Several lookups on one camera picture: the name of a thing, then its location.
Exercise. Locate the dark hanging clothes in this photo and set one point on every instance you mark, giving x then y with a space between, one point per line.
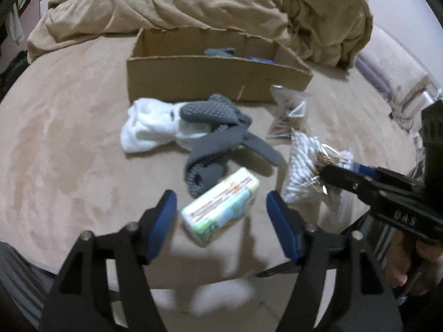
20 3

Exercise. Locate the pale patterned pillow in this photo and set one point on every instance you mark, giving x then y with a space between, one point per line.
394 65

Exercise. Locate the bag of brown sticks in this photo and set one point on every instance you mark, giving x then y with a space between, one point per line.
289 112

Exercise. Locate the grey dotted sock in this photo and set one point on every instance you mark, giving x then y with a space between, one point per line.
207 112
214 152

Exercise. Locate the person's right hand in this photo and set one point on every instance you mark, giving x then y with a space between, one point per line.
401 266

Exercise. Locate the grey cloth item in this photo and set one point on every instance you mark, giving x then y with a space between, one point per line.
219 52

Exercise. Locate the black bag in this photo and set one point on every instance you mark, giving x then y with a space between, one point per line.
12 72

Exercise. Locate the cardboard box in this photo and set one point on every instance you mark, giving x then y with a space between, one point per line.
193 76

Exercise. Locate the white sock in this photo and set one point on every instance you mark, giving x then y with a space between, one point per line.
152 129

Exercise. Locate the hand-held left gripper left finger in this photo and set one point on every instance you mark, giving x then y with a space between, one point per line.
165 214

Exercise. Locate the blue item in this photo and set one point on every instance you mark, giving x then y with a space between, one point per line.
258 59

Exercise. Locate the bag of cotton swabs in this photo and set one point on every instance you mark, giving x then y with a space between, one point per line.
301 166

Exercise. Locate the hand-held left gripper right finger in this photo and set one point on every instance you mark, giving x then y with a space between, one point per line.
281 224

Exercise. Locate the bag of gold clips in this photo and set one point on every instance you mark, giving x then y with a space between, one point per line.
327 160

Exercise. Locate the tan blanket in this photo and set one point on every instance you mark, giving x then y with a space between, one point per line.
193 3

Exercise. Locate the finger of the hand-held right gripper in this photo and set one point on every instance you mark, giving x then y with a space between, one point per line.
342 179
367 170

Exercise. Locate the grey striped cloth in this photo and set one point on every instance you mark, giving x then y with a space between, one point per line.
20 276

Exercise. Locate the tissue pack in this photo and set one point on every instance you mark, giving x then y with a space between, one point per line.
221 205

